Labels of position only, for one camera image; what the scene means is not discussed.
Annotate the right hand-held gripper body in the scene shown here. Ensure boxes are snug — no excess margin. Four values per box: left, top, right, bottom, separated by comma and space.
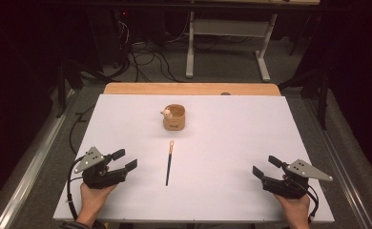
261, 158, 334, 200

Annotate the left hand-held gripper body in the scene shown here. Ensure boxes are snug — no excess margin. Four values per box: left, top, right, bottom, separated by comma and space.
73, 146, 128, 190

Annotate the dark pen with tan end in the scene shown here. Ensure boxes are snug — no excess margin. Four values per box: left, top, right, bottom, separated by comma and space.
164, 140, 176, 187

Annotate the wooden cup with animal figure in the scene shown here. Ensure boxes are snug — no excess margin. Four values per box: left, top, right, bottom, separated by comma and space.
160, 103, 187, 132

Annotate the person's left hand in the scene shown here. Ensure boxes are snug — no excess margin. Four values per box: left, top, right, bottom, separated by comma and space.
75, 182, 118, 228

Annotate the person's right hand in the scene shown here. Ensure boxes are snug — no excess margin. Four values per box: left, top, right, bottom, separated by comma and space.
273, 192, 312, 229

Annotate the black stand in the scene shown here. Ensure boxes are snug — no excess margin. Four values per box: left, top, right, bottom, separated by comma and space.
54, 58, 114, 119
277, 65, 332, 131

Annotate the wooden table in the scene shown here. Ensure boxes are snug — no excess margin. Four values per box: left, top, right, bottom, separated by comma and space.
102, 82, 282, 97

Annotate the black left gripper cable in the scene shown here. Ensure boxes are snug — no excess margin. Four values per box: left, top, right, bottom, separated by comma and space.
66, 155, 87, 222

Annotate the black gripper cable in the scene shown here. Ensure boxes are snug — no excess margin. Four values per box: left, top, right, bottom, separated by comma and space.
66, 155, 87, 222
305, 184, 320, 224

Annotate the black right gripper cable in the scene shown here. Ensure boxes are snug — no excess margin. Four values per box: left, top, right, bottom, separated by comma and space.
305, 184, 320, 224

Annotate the black floor cable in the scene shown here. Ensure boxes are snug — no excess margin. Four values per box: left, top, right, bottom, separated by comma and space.
68, 104, 96, 157

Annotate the aluminium floor rail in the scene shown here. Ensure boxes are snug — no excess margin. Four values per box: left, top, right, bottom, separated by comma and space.
0, 89, 77, 229
303, 97, 372, 229

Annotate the tangle of floor cables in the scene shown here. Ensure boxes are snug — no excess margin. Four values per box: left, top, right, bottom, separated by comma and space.
112, 18, 188, 84

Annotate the white metal desk frame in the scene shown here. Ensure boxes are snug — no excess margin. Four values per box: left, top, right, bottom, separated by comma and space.
185, 0, 321, 83

